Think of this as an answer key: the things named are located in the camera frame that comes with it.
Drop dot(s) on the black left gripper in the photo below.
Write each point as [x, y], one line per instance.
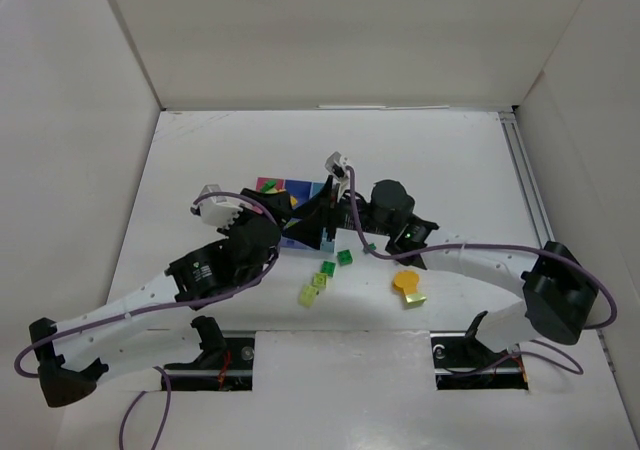
[270, 202]

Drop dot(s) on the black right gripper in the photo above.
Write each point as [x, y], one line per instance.
[329, 215]

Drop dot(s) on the green lego plate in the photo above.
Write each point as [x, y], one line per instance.
[268, 186]

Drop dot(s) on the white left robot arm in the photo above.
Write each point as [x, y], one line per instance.
[162, 318]

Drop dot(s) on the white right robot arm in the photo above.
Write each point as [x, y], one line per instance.
[554, 295]

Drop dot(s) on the pink plastic bin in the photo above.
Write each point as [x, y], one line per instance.
[279, 188]

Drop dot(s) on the light blue plastic bin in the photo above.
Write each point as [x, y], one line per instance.
[327, 246]

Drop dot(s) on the small green lego brick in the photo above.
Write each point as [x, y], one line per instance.
[328, 268]

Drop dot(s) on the green two-by-two lego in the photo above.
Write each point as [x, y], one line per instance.
[344, 257]

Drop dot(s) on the lime green lego brick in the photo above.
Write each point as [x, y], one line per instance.
[320, 280]

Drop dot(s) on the pale green lego piece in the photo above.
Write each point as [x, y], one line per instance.
[308, 295]

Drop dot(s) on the orange round lego piece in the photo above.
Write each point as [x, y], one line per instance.
[406, 282]

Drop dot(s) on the lime sloped lego piece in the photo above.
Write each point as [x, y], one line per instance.
[414, 300]

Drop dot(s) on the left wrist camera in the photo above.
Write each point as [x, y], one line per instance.
[208, 196]

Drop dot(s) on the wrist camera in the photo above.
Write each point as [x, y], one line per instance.
[337, 166]
[208, 196]

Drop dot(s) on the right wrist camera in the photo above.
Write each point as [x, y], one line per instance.
[337, 166]

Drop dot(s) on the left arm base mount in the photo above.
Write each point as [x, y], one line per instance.
[224, 363]

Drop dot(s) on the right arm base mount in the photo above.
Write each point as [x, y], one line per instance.
[461, 362]

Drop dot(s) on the aluminium rail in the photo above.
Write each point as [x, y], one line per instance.
[525, 175]

